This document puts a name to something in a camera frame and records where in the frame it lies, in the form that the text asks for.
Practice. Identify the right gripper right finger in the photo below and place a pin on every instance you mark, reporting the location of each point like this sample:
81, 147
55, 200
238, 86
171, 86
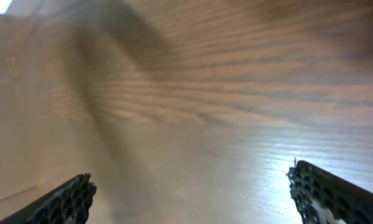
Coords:
322, 197

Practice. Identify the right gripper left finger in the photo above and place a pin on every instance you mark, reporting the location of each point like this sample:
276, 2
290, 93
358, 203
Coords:
67, 204

